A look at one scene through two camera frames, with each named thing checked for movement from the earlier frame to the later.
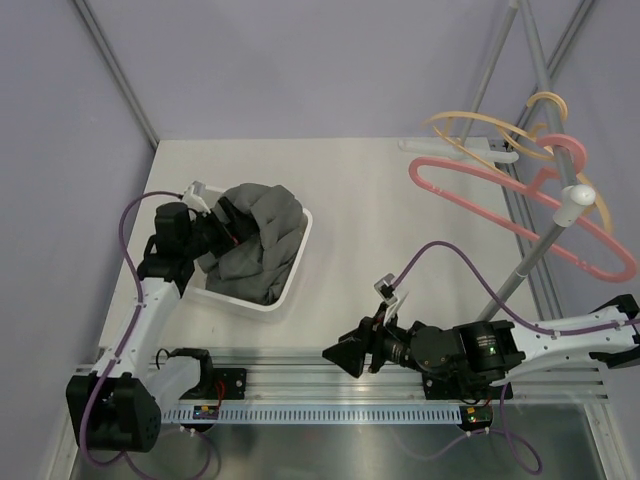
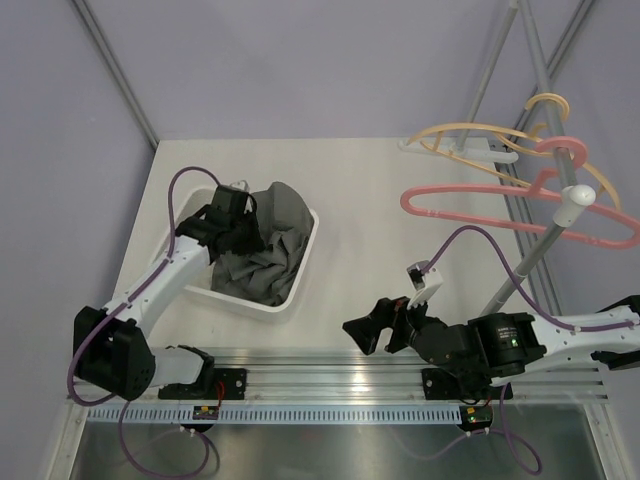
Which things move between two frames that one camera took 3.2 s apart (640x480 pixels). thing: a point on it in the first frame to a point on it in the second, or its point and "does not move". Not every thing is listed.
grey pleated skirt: [255, 269] does not move
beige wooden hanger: [563, 109] to [506, 131]
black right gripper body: [390, 342] to [407, 322]
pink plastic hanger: [545, 187] to [579, 153]
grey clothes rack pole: [535, 254] does not move
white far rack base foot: [474, 145] does not move
